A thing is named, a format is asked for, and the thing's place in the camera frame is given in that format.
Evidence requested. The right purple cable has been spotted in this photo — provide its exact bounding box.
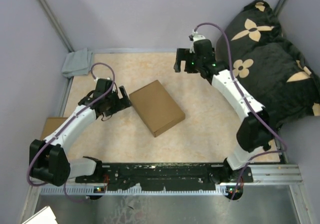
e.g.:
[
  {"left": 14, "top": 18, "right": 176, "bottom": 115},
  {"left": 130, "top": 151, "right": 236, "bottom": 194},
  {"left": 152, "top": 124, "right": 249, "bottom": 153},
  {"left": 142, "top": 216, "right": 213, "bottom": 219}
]
[{"left": 193, "top": 22, "right": 289, "bottom": 201}]

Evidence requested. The small flat cardboard box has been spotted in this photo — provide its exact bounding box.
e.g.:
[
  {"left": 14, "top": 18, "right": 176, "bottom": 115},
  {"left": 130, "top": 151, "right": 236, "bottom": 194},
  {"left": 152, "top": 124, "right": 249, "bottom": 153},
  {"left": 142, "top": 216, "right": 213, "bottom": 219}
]
[{"left": 40, "top": 117, "right": 68, "bottom": 140}]

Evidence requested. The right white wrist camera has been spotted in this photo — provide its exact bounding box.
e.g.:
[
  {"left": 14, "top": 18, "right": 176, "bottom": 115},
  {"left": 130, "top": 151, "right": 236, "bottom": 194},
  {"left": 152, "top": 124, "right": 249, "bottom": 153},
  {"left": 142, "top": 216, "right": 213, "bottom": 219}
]
[{"left": 189, "top": 30, "right": 206, "bottom": 54}]

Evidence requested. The black floral pillow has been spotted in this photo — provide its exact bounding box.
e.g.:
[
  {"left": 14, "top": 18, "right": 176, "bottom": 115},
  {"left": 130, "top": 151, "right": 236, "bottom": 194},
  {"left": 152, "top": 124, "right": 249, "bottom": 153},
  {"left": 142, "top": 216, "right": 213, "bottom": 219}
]
[{"left": 215, "top": 0, "right": 320, "bottom": 127}]

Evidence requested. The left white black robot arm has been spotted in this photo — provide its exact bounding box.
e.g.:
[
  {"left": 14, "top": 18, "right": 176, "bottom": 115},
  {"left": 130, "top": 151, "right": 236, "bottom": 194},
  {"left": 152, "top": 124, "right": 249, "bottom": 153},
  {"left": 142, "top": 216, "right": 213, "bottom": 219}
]
[{"left": 27, "top": 79, "right": 132, "bottom": 186}]

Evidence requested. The white sheet corner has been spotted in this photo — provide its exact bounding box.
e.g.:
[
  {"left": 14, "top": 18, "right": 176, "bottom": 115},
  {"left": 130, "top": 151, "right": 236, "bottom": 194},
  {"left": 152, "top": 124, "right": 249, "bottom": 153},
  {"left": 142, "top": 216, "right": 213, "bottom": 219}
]
[{"left": 22, "top": 206, "right": 58, "bottom": 224}]

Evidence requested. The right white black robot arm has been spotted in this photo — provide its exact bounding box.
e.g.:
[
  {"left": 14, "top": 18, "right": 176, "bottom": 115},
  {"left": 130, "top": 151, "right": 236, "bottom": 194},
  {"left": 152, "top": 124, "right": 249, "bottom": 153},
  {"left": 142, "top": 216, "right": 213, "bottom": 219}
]
[{"left": 173, "top": 39, "right": 273, "bottom": 182}]

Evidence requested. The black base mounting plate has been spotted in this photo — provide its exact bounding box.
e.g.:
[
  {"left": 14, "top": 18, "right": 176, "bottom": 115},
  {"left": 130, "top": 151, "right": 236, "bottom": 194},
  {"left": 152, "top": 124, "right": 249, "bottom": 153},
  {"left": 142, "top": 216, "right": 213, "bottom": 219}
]
[{"left": 75, "top": 163, "right": 254, "bottom": 200}]

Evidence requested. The aluminium rail frame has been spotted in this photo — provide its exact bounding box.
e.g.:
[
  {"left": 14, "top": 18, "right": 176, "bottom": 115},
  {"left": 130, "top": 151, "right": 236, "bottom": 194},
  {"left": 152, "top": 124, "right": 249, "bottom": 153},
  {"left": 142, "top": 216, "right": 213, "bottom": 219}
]
[{"left": 22, "top": 163, "right": 315, "bottom": 223}]

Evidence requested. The purple cable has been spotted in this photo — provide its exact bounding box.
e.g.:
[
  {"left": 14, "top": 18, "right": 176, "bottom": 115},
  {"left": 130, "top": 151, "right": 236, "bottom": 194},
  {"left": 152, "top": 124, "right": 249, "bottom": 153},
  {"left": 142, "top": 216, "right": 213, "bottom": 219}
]
[
  {"left": 26, "top": 62, "right": 117, "bottom": 204},
  {"left": 193, "top": 22, "right": 289, "bottom": 201}
]

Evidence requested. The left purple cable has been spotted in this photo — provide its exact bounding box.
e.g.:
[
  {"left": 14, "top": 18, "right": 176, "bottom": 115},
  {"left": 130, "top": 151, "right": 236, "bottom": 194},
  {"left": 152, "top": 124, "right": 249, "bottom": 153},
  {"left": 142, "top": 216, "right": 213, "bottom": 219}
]
[{"left": 26, "top": 62, "right": 117, "bottom": 204}]

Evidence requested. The grey folded cloth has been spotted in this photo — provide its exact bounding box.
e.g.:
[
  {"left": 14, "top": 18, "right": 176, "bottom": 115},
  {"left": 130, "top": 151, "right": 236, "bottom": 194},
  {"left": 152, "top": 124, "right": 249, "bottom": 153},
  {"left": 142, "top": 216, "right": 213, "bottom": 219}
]
[{"left": 61, "top": 48, "right": 94, "bottom": 78}]

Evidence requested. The brown cardboard box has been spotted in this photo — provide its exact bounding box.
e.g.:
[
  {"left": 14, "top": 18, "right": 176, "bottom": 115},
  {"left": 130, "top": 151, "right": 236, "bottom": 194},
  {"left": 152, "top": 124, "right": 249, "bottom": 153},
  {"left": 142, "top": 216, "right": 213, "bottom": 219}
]
[{"left": 129, "top": 80, "right": 186, "bottom": 137}]

